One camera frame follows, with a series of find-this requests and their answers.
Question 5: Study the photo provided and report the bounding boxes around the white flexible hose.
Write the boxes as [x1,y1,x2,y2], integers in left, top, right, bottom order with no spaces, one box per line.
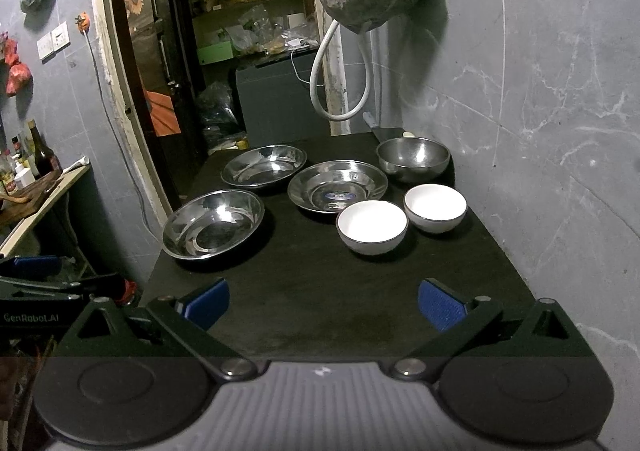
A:
[309,19,372,122]

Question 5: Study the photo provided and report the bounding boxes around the white wall switch plates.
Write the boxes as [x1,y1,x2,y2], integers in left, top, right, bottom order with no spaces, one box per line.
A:
[37,22,70,62]

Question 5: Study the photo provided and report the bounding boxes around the dark glass bottle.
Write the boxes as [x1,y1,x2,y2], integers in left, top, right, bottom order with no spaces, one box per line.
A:
[27,120,61,176]

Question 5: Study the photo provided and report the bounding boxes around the dark grey cabinet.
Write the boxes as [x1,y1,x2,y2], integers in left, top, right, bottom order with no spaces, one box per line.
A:
[235,50,330,148]

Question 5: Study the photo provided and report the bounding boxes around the cleaver with cream handle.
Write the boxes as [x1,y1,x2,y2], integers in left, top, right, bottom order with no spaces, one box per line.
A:
[362,111,413,144]

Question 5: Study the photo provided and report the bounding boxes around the steel plate with blue label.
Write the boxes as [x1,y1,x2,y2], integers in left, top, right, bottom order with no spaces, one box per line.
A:
[288,160,388,214]

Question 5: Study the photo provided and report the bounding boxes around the deep steel bowl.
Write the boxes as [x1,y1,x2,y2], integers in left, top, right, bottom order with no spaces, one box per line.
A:
[375,137,451,184]

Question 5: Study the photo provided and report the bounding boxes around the black wall cable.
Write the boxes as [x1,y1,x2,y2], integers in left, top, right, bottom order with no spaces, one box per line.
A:
[81,28,164,242]

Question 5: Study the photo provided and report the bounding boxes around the orange wall plug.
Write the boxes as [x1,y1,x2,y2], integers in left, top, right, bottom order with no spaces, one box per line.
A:
[75,11,91,35]

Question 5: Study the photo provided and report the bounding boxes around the white ceramic bowl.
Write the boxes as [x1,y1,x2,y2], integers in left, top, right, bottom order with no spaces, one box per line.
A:
[404,184,468,234]
[336,200,409,256]

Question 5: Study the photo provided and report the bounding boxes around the wooden side shelf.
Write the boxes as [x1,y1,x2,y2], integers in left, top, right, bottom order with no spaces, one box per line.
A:
[1,156,91,256]

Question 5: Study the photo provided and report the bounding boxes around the red plastic bags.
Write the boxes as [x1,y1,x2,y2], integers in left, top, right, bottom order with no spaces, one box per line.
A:
[1,32,32,97]

